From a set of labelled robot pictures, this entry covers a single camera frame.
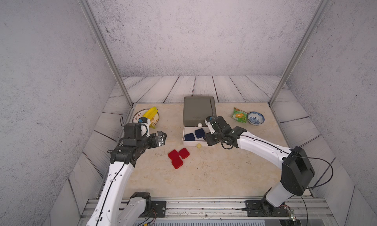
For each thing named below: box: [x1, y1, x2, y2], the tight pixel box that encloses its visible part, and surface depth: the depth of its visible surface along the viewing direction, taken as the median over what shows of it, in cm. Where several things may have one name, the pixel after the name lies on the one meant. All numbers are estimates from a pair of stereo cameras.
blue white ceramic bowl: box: [247, 111, 265, 126], surface depth 110 cm
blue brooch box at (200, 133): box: [194, 128, 206, 139], surface depth 95 cm
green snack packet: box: [231, 107, 248, 124], surface depth 109 cm
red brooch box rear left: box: [167, 149, 183, 162], surface depth 93 cm
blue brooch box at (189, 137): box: [184, 132, 196, 142], surface depth 93 cm
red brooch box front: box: [171, 154, 184, 170], surface depth 91 cm
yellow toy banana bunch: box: [142, 107, 159, 129], surface depth 111 cm
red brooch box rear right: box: [178, 147, 190, 160], surface depth 95 cm
